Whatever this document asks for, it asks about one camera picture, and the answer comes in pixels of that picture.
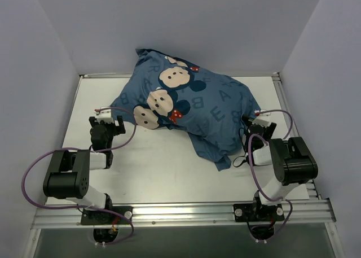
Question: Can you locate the blue cartoon print pillowcase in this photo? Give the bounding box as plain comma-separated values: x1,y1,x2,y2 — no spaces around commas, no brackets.
111,49,260,171

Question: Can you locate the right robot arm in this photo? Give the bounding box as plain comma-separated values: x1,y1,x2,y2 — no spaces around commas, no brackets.
241,112,318,220

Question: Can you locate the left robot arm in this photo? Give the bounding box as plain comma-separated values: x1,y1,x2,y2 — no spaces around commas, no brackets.
43,115,126,224

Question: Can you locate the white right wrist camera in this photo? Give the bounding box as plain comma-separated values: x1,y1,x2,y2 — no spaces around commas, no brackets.
252,110,271,126

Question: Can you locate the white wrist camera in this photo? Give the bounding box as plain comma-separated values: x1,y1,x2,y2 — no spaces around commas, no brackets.
94,108,114,124
252,110,271,126

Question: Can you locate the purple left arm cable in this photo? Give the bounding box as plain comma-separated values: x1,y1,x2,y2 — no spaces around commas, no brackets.
21,106,138,246

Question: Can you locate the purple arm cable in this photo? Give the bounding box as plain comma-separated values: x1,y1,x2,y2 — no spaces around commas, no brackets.
244,109,294,244
21,106,138,246

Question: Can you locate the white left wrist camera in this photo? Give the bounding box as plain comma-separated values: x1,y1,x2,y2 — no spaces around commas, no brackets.
94,108,114,124

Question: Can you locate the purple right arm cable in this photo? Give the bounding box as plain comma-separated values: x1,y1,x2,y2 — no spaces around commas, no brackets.
244,109,294,244

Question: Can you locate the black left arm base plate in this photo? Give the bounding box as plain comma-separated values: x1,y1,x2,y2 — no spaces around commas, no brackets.
80,205,133,226

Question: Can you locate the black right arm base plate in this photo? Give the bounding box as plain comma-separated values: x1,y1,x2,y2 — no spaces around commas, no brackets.
233,203,285,222

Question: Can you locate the aluminium front rail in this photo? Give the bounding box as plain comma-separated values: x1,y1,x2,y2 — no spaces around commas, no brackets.
31,199,336,229

